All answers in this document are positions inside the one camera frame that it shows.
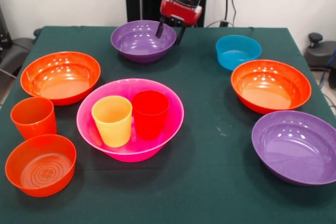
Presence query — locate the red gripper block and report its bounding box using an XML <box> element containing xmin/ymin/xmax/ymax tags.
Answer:
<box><xmin>155</xmin><ymin>0</ymin><xmax>203</xmax><ymax>46</ymax></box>

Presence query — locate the purple bowl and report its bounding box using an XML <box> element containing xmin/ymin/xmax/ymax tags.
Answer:
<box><xmin>251</xmin><ymin>110</ymin><xmax>336</xmax><ymax>187</ymax></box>
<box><xmin>110</xmin><ymin>19</ymin><xmax>177</xmax><ymax>64</ymax></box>

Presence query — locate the blue bowl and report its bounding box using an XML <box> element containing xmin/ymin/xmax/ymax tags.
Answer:
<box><xmin>215</xmin><ymin>34</ymin><xmax>263</xmax><ymax>72</ymax></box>

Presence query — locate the large pink bowl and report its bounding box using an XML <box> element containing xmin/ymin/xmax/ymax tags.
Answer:
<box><xmin>76</xmin><ymin>78</ymin><xmax>185</xmax><ymax>163</ymax></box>

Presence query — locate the red cup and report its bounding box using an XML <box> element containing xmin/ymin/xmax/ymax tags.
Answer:
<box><xmin>131</xmin><ymin>90</ymin><xmax>170</xmax><ymax>140</ymax></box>

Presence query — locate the yellow cup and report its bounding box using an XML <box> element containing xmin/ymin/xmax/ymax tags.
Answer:
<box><xmin>91</xmin><ymin>96</ymin><xmax>133</xmax><ymax>148</ymax></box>

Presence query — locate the large orange bowl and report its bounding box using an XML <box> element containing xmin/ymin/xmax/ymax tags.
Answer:
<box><xmin>230</xmin><ymin>60</ymin><xmax>312</xmax><ymax>115</ymax></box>
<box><xmin>20</xmin><ymin>51</ymin><xmax>101</xmax><ymax>106</ymax></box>

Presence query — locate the small orange bowl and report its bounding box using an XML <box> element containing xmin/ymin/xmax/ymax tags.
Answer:
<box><xmin>5</xmin><ymin>134</ymin><xmax>77</xmax><ymax>198</ymax></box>

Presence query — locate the dark green tablecloth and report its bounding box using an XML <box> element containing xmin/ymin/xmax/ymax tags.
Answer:
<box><xmin>0</xmin><ymin>26</ymin><xmax>336</xmax><ymax>224</ymax></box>

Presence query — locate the orange cup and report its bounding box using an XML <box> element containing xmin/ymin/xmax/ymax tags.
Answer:
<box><xmin>10</xmin><ymin>97</ymin><xmax>58</xmax><ymax>141</ymax></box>

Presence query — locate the black side stand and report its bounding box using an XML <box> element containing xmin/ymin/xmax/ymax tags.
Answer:
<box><xmin>0</xmin><ymin>6</ymin><xmax>29</xmax><ymax>78</ymax></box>

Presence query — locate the black pedestal leg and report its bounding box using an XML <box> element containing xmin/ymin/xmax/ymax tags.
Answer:
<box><xmin>10</xmin><ymin>28</ymin><xmax>43</xmax><ymax>61</ymax></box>
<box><xmin>304</xmin><ymin>33</ymin><xmax>336</xmax><ymax>69</ymax></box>

